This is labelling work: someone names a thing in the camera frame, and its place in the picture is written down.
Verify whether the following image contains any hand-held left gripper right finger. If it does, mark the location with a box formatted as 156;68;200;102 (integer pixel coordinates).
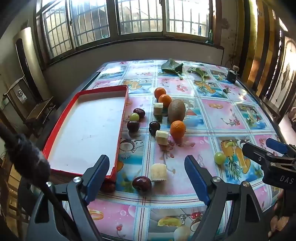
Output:
184;155;270;241

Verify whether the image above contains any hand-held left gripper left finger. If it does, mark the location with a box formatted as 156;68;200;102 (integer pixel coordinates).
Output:
25;155;110;241

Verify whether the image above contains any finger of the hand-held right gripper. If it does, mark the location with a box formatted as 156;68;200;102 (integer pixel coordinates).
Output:
242;142;279;168
265;138;296;158

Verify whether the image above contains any peeled banana piece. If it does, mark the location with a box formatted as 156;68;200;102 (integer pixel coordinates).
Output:
155;130;170;146
153;103;164;116
150;164;167;183

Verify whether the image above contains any dark red cherry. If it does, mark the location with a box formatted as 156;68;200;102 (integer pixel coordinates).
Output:
132;176;152;192
149;121;161;136
127;120;140;133

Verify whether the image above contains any red tray with white inside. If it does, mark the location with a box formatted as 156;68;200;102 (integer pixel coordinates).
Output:
42;85;129;186

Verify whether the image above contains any small orange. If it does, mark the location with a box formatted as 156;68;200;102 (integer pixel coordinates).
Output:
158;94;173;108
170;120;186;139
154;87;167;100

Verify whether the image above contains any brown kiwi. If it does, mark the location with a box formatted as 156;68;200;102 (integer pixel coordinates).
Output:
167;99;186;123

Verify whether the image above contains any person's right hand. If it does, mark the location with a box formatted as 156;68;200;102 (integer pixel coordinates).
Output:
268;190;296;238

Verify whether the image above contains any fruit print tablecloth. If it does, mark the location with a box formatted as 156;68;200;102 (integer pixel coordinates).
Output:
62;60;286;241

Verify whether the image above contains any patterned glass door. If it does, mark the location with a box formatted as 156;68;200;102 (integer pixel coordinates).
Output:
261;21;296;116

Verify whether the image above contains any black furry microphone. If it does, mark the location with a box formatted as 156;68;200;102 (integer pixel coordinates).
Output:
0;122;80;241

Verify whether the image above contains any small black bottle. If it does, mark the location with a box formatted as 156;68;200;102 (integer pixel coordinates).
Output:
226;65;240;84

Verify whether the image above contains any dark wooden chair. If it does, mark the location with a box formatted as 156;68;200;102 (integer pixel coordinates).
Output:
3;75;56;137

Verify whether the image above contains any green leafy sprig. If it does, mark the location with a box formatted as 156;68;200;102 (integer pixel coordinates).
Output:
187;67;210;81

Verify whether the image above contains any large green leaf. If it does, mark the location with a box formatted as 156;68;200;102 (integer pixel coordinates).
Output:
161;58;184;80

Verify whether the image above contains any standing air conditioner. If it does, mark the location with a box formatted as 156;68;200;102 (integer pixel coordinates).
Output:
13;27;52;102

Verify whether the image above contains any barred window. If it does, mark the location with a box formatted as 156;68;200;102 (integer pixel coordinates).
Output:
38;0;216;65

